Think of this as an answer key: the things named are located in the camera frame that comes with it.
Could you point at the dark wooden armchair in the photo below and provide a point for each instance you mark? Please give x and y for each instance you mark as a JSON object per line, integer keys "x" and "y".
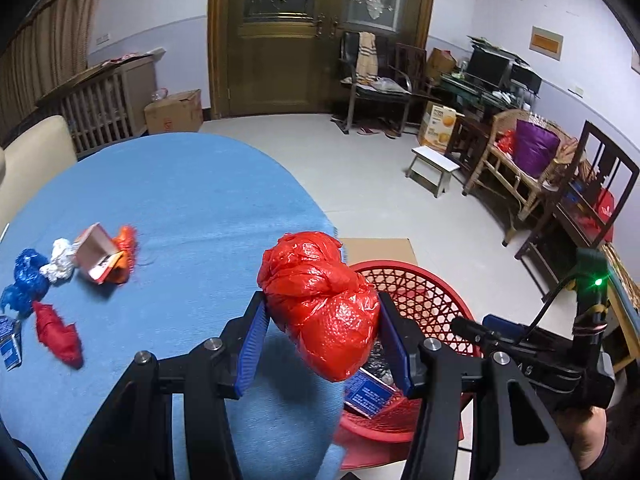
{"x": 415, "y": 65}

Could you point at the wooden double door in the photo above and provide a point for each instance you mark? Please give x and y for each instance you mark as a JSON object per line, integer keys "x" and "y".
{"x": 280, "y": 60}

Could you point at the blue plastic bag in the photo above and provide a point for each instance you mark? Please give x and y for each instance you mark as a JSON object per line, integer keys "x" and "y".
{"x": 30, "y": 272}

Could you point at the blue cigarette pack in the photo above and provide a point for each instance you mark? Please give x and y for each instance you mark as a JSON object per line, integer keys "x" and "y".
{"x": 9, "y": 347}

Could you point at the striped curtain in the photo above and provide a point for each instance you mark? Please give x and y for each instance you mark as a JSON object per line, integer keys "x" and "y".
{"x": 45, "y": 45}

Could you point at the white step stool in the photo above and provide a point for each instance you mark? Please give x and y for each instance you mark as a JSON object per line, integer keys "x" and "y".
{"x": 435, "y": 160}

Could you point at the person's right hand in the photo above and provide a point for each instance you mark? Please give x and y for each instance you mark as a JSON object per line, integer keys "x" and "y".
{"x": 587, "y": 430}

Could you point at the cluttered desk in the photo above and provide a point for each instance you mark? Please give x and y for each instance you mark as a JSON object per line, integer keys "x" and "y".
{"x": 475, "y": 95}

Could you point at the computer monitor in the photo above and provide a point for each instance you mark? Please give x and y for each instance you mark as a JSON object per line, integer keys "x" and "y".
{"x": 486, "y": 66}

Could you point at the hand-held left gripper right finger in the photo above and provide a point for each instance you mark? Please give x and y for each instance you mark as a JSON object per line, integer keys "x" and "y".
{"x": 395, "y": 345}

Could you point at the orange plastic bag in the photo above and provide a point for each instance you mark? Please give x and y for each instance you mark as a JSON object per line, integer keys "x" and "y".
{"x": 125, "y": 242}

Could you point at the orange wall plaque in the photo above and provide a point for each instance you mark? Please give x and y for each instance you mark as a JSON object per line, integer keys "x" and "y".
{"x": 546, "y": 43}

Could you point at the red shopping bag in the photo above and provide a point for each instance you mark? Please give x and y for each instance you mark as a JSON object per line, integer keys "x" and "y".
{"x": 600, "y": 215}

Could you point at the orange print carton box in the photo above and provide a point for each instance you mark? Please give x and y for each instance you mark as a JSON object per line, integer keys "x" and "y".
{"x": 437, "y": 127}

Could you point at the beige sofa chair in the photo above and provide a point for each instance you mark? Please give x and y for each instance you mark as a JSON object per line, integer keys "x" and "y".
{"x": 35, "y": 160}

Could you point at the wicker chair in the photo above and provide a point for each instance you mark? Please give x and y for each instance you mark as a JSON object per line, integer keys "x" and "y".
{"x": 505, "y": 170}

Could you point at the black plastic bag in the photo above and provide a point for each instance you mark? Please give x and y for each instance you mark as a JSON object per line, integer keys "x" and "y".
{"x": 382, "y": 365}

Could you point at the pair of slippers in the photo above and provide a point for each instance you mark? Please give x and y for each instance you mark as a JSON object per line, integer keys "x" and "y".
{"x": 375, "y": 131}

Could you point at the cardboard sheet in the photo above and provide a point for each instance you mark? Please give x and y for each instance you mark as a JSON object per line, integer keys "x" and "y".
{"x": 380, "y": 250}

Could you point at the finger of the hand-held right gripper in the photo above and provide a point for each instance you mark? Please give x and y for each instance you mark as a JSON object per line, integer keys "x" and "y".
{"x": 502, "y": 327}
{"x": 472, "y": 332}

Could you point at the small red plastic bag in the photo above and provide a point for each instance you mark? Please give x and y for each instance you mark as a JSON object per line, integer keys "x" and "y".
{"x": 57, "y": 335}

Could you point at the blue flat box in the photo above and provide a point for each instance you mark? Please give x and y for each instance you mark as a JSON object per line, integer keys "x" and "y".
{"x": 367, "y": 395}

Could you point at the red plastic basket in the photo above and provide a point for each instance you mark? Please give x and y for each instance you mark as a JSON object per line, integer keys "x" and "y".
{"x": 420, "y": 285}

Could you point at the striped towel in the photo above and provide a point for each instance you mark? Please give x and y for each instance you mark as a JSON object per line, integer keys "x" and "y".
{"x": 366, "y": 57}

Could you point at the black metal chair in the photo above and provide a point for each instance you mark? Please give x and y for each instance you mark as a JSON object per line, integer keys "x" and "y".
{"x": 380, "y": 97}

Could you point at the large red plastic bag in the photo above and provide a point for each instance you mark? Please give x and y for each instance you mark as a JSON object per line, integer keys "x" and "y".
{"x": 320, "y": 300}

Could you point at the person's right forearm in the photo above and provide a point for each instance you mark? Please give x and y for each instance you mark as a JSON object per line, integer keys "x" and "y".
{"x": 620, "y": 460}

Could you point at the small brown cardboard box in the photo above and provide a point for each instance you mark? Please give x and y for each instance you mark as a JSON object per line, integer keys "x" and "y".
{"x": 440, "y": 65}

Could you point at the purple cushion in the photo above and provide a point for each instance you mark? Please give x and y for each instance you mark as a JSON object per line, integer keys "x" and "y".
{"x": 536, "y": 147}

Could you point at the dark wooden slat chair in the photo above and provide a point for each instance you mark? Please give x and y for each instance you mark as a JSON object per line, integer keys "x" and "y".
{"x": 595, "y": 160}

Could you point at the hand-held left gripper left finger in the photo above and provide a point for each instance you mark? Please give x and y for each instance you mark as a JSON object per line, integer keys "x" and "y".
{"x": 252, "y": 345}

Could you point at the pink carton box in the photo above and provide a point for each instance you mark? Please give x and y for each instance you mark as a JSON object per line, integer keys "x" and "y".
{"x": 92, "y": 247}

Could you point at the white crumpled paper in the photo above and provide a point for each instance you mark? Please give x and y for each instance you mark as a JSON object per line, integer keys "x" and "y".
{"x": 59, "y": 260}

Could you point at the wooden radiator cover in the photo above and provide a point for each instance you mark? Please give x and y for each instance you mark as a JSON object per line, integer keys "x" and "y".
{"x": 100, "y": 105}

